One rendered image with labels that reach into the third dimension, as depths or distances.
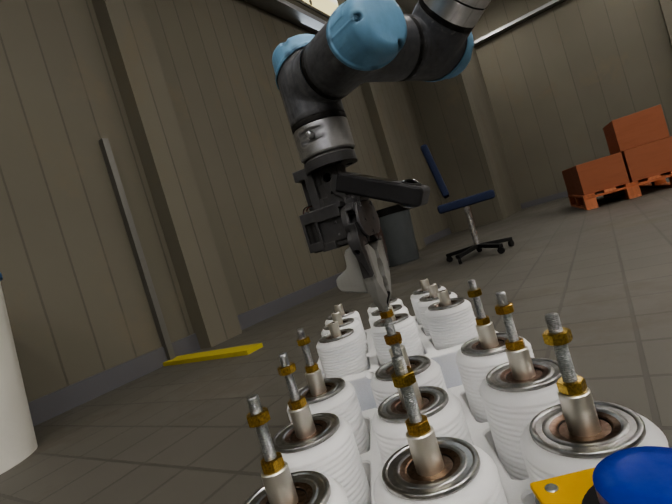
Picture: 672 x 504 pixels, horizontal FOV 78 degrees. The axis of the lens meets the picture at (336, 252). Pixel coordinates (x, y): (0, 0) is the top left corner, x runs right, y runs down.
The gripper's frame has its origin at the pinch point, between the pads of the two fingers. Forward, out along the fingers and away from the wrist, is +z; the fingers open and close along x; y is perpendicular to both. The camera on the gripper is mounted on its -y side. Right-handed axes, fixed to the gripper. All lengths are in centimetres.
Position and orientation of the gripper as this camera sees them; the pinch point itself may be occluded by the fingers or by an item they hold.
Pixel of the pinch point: (386, 298)
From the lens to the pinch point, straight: 55.7
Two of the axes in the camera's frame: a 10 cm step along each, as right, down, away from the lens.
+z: 2.9, 9.6, 0.2
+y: -8.7, 2.5, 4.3
